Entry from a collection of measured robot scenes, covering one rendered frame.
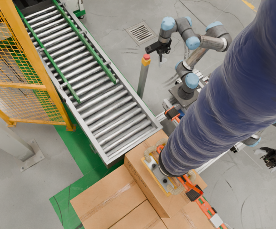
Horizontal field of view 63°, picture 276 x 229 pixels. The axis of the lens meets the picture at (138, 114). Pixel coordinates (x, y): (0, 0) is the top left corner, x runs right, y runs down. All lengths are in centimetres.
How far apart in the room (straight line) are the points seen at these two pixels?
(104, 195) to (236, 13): 385
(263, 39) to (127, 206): 194
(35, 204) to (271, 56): 274
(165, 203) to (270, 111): 138
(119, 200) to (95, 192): 24
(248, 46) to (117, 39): 331
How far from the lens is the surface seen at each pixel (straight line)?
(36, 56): 179
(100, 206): 224
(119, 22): 404
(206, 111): 75
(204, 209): 169
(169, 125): 284
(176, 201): 189
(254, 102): 61
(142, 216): 225
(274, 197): 338
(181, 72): 197
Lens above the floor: 278
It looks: 65 degrees down
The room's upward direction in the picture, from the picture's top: 11 degrees clockwise
